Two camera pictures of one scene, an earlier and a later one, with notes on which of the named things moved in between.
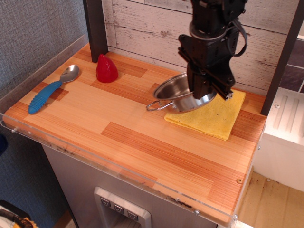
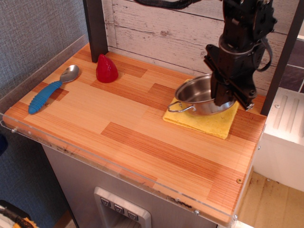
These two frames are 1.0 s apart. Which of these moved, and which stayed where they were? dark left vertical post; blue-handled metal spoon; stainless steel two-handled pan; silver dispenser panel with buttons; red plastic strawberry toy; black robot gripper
Moved: stainless steel two-handled pan; black robot gripper
Stayed: blue-handled metal spoon; red plastic strawberry toy; silver dispenser panel with buttons; dark left vertical post
